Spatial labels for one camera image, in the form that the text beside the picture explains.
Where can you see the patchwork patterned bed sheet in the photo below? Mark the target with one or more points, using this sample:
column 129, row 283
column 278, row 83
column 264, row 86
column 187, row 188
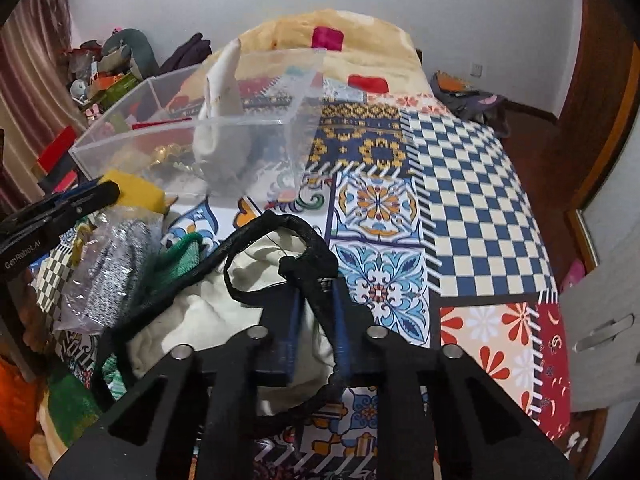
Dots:
column 386, row 256

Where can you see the green storage box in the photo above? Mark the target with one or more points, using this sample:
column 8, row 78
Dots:
column 117, row 90

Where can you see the pink slipper on floor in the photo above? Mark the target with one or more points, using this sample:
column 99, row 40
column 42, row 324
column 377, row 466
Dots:
column 574, row 275

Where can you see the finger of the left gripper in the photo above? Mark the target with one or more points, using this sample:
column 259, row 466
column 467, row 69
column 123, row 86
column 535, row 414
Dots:
column 57, row 213

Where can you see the white cloth in box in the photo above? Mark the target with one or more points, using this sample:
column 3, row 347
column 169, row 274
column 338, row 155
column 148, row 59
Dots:
column 221, row 148

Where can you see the yellow sponge block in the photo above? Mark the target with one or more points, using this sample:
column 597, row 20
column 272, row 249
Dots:
column 134, row 191

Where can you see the clear plastic storage box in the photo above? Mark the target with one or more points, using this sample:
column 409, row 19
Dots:
column 166, row 131

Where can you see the red and grey box stack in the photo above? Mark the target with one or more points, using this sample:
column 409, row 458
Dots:
column 54, row 169

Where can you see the white cabinet door with handle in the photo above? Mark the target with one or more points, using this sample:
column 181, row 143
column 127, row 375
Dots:
column 601, row 312

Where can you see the striped brown curtain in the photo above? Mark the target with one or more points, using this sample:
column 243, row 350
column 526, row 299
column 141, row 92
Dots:
column 35, row 103

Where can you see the cream tote bag black handles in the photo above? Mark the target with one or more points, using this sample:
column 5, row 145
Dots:
column 226, row 293

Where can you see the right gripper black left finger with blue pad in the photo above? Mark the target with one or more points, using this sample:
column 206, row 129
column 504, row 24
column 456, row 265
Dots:
column 194, row 415

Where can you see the green knit cloth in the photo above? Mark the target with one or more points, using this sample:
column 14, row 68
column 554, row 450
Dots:
column 180, row 258

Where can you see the grey backpack on floor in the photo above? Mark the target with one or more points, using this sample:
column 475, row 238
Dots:
column 470, row 103

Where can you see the gold chain trinket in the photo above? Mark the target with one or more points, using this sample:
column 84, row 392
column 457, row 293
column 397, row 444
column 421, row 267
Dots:
column 172, row 156

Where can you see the beige fleece blanket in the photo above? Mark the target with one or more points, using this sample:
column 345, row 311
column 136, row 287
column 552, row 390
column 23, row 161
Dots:
column 355, row 44

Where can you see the green grey plush toy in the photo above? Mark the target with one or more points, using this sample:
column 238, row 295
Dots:
column 132, row 46

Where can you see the dark purple clothing pile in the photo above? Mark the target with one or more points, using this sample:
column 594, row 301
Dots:
column 192, row 52

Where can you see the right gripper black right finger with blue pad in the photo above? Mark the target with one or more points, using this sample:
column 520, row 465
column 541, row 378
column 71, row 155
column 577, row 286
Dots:
column 440, row 415

